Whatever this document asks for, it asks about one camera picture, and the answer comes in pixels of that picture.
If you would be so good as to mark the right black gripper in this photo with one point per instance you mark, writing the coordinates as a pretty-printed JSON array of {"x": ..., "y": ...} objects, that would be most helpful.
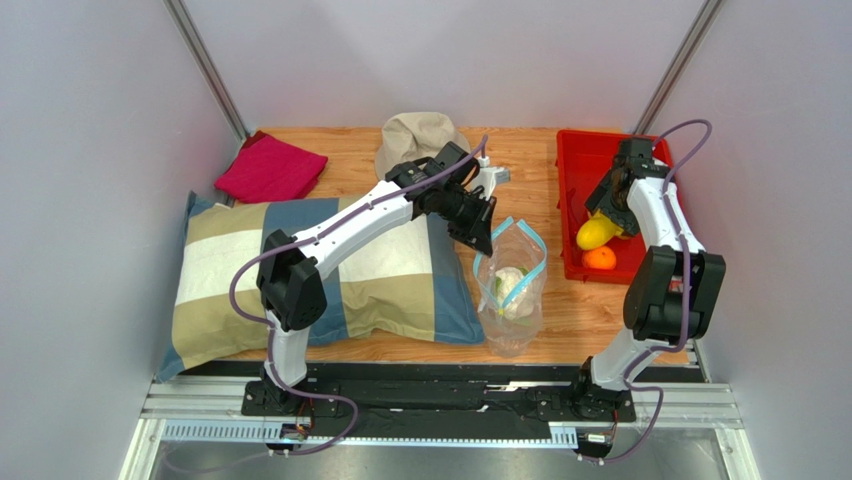
[{"x": 612, "y": 199}]

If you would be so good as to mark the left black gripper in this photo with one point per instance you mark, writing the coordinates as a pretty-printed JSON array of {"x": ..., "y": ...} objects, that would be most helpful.
[{"x": 478, "y": 239}]

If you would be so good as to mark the clear zip top bag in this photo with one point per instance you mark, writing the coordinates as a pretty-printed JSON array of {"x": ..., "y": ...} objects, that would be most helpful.
[{"x": 515, "y": 244}]

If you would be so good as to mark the fake orange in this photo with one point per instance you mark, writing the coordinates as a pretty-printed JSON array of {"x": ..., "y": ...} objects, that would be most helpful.
[{"x": 601, "y": 258}]

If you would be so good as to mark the fake white cauliflower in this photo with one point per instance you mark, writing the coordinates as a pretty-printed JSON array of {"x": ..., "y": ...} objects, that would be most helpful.
[{"x": 515, "y": 298}]

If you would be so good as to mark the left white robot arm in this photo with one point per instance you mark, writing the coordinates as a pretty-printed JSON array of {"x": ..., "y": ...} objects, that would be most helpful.
[{"x": 283, "y": 288}]

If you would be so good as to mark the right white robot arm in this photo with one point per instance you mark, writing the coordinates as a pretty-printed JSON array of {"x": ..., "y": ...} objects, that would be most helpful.
[{"x": 674, "y": 291}]

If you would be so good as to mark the red plastic bin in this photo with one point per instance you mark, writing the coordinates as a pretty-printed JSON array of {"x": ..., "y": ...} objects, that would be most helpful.
[{"x": 583, "y": 158}]

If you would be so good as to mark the plaid pillow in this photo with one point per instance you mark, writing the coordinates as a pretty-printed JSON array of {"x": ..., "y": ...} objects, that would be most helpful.
[{"x": 408, "y": 281}]

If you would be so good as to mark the beige bucket hat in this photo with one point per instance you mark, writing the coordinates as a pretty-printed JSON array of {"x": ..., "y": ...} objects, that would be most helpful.
[{"x": 415, "y": 135}]

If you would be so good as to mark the magenta folded cloth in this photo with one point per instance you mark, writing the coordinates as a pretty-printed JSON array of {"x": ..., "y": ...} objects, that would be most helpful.
[{"x": 267, "y": 169}]

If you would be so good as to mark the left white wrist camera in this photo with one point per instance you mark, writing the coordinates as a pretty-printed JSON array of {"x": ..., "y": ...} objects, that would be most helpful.
[{"x": 489, "y": 176}]

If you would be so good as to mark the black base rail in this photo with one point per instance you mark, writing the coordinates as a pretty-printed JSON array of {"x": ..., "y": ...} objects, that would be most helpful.
[{"x": 440, "y": 401}]

